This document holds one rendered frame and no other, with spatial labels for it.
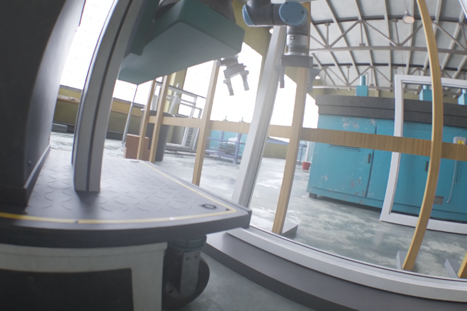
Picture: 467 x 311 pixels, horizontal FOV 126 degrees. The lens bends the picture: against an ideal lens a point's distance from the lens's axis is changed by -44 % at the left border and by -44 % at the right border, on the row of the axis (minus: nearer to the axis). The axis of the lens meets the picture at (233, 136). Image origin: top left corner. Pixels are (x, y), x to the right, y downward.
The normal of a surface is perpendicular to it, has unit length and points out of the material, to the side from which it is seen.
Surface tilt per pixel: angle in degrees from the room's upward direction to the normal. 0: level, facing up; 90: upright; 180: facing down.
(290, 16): 114
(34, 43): 90
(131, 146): 90
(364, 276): 82
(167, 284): 91
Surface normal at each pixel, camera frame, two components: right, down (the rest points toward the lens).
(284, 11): -0.31, 0.33
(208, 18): 0.69, 0.09
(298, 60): -0.63, 0.27
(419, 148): -0.64, -0.14
